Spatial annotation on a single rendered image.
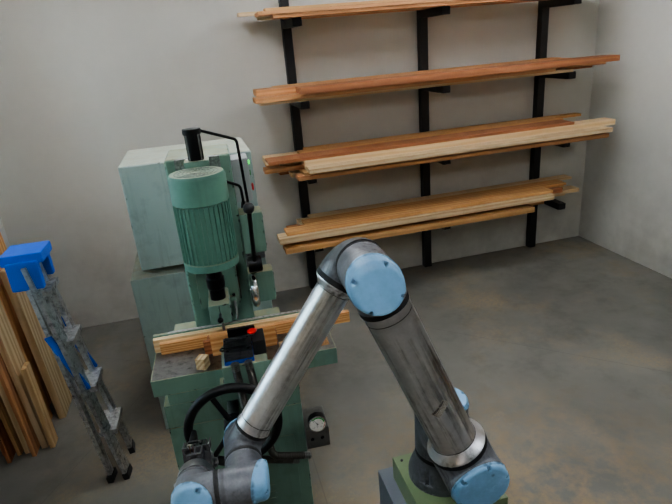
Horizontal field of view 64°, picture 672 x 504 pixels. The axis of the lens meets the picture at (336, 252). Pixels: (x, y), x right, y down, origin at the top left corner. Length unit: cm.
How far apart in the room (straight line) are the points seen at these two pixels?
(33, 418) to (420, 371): 239
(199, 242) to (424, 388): 83
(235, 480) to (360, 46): 335
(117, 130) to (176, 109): 42
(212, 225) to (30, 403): 179
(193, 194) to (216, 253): 20
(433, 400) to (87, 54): 329
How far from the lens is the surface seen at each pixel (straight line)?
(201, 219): 167
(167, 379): 182
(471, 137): 402
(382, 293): 108
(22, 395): 317
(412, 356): 118
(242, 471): 133
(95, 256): 424
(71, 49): 401
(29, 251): 248
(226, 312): 183
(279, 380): 132
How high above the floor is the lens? 184
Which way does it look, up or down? 21 degrees down
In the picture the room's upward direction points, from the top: 5 degrees counter-clockwise
